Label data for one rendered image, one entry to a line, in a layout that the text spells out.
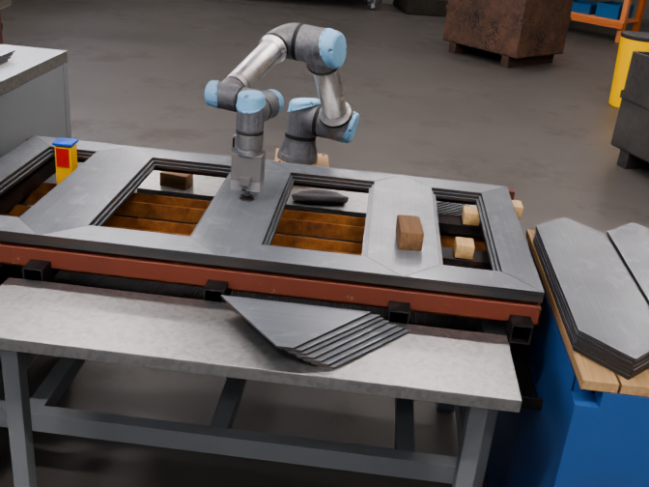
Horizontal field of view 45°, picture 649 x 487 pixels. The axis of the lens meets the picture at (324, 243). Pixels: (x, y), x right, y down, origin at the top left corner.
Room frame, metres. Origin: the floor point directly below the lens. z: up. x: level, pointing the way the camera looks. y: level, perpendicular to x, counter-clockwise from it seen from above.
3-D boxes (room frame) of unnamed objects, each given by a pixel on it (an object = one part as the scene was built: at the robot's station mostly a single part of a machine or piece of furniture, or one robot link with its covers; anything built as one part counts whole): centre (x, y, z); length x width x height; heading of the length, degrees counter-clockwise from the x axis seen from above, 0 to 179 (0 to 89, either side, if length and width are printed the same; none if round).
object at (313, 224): (2.29, 0.22, 0.70); 1.66 x 0.08 x 0.05; 87
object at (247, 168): (2.06, 0.23, 0.94); 0.10 x 0.09 x 0.16; 176
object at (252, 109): (2.08, 0.23, 1.10); 0.09 x 0.08 x 0.11; 161
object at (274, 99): (2.17, 0.21, 1.10); 0.11 x 0.11 x 0.08; 71
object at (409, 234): (1.89, -0.22, 0.87); 0.12 x 0.06 x 0.05; 1
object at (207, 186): (2.58, 0.00, 0.67); 1.30 x 0.20 x 0.03; 87
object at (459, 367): (1.51, 0.16, 0.74); 1.20 x 0.26 x 0.03; 87
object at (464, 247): (1.99, -0.39, 0.79); 0.06 x 0.05 x 0.04; 177
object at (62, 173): (2.33, 0.83, 0.78); 0.05 x 0.05 x 0.19; 87
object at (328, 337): (1.50, 0.01, 0.77); 0.45 x 0.20 x 0.04; 87
